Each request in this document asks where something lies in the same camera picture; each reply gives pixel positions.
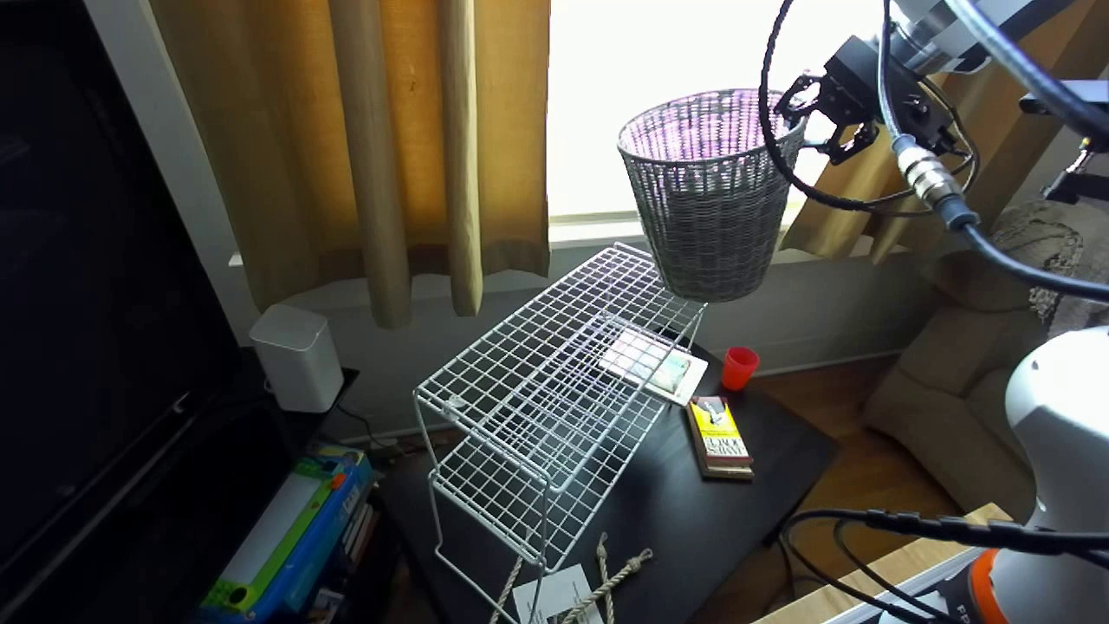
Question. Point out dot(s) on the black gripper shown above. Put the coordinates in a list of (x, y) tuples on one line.
[(867, 88)]

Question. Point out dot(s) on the black mesh wastebasket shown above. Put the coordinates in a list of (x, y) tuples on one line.
[(706, 220)]

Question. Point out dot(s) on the red plastic cup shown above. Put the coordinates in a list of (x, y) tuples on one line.
[(738, 369)]

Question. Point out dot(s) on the white printed card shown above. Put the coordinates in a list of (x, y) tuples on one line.
[(651, 369)]

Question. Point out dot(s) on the beige armchair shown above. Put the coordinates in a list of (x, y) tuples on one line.
[(959, 392)]

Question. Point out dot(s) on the yellow brown flat box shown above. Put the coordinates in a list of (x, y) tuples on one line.
[(718, 438)]

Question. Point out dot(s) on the wooden platform board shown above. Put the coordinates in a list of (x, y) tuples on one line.
[(855, 590)]

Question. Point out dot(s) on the white card with photo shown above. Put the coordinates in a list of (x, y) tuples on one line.
[(549, 594)]

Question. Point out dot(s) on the small white speaker box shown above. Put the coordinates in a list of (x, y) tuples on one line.
[(298, 363)]

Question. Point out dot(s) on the green blue game boxes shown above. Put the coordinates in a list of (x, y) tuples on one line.
[(287, 530)]

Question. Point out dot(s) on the black television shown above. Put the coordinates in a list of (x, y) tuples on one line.
[(91, 288)]

